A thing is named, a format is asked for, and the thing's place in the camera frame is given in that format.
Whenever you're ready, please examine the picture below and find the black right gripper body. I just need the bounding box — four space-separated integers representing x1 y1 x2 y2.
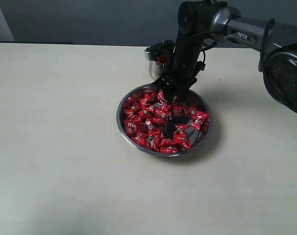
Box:
153 31 206 90

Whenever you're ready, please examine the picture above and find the round stainless steel plate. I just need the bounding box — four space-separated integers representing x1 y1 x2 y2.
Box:
116 83 212 157

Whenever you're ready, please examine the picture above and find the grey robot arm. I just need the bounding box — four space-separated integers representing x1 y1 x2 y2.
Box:
145 0 297 113

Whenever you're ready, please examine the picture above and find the stainless steel cup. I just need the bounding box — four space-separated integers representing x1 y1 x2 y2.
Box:
148 55 170 80

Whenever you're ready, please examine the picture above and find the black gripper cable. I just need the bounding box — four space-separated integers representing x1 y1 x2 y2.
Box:
187 30 219 71

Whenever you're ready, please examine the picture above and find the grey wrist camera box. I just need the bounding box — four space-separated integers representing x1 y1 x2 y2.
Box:
144 40 175 61

